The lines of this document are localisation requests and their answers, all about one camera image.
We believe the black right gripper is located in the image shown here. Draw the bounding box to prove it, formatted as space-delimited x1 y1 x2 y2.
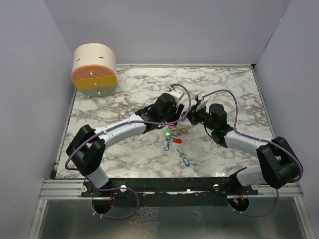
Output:
183 102 216 131

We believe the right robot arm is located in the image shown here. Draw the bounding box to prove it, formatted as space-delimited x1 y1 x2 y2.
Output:
187 103 303 195

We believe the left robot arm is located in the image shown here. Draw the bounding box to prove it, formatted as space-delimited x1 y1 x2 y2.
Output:
66 89 184 197

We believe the red S-shaped carabiner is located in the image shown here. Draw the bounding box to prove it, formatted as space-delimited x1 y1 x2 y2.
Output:
169 125 177 132

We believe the green key tag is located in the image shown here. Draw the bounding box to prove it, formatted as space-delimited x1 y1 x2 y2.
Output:
165 128 171 137

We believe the blue s-shaped carabiner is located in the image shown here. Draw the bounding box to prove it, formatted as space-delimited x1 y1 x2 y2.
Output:
164 141 172 151
169 132 180 139

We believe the red key tag with key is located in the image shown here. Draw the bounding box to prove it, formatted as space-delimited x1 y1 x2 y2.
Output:
172 138 182 144

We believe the blue window tag with key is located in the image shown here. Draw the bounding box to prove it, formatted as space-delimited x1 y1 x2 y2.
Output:
177 149 190 167

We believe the round three-drawer storage box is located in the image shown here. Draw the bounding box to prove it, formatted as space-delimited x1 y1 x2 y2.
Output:
71 43 118 97

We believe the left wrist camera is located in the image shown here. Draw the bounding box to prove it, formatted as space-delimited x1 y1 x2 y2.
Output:
168 89 185 104

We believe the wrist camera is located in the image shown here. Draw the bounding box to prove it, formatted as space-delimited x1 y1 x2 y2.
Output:
195 91 209 112
168 89 185 104

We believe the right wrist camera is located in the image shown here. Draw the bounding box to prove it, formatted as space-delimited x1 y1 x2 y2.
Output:
195 91 209 112

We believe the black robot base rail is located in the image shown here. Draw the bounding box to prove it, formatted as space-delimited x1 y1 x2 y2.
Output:
81 177 258 208

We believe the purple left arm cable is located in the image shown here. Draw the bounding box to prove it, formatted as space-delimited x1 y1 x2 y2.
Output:
65 84 192 220

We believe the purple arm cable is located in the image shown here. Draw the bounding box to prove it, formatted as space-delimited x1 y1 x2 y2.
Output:
65 84 192 220
203 89 304 217

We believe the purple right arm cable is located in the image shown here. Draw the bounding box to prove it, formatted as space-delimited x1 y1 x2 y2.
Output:
203 89 304 217

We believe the aluminium frame rail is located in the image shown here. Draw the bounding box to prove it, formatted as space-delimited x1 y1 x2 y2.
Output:
39 179 304 200

